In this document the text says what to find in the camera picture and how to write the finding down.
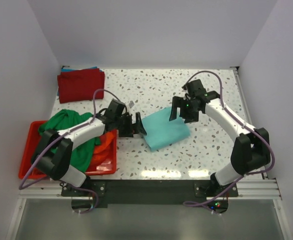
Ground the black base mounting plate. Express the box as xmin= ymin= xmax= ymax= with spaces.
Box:
xmin=61 ymin=179 xmax=228 ymax=208

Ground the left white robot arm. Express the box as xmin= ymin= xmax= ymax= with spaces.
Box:
xmin=31 ymin=99 xmax=147 ymax=188

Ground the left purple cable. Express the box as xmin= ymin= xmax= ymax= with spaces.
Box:
xmin=19 ymin=89 xmax=127 ymax=215

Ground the red plastic bin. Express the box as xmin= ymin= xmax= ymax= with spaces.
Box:
xmin=18 ymin=120 xmax=117 ymax=179

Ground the teal t shirt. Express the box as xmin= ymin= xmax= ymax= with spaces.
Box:
xmin=142 ymin=107 xmax=191 ymax=152

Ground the orange t shirt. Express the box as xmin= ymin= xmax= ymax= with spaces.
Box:
xmin=90 ymin=130 xmax=117 ymax=166

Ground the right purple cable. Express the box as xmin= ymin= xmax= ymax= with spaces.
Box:
xmin=183 ymin=71 xmax=276 ymax=209

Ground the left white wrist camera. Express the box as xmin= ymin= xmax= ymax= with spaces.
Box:
xmin=126 ymin=100 xmax=135 ymax=110

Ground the folded dark red t shirt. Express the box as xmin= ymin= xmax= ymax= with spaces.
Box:
xmin=57 ymin=68 xmax=105 ymax=104

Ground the purple cable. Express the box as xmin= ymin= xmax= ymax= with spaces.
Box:
xmin=19 ymin=89 xmax=127 ymax=215
xmin=183 ymin=71 xmax=276 ymax=209

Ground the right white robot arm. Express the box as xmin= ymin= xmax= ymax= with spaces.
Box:
xmin=169 ymin=79 xmax=271 ymax=194

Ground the green t shirt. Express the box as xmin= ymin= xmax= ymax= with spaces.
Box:
xmin=38 ymin=109 xmax=101 ymax=173

